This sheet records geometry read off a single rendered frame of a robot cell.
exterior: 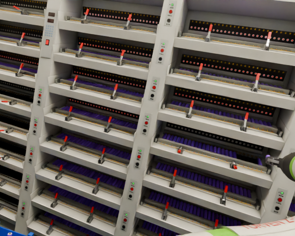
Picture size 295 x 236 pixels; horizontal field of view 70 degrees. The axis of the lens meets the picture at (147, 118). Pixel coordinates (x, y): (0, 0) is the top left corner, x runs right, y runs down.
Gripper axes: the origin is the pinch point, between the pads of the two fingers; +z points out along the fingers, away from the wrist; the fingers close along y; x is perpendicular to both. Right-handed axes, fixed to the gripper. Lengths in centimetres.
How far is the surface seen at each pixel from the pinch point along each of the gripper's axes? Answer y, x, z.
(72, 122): 104, 8, 16
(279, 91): 0.2, -33.1, 13.3
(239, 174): 7.8, 9.8, 16.3
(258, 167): -0.4, 4.2, 19.6
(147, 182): 51, 28, 20
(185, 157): 34.8, 9.4, 16.1
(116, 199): 67, 45, 26
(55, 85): 120, -11, 13
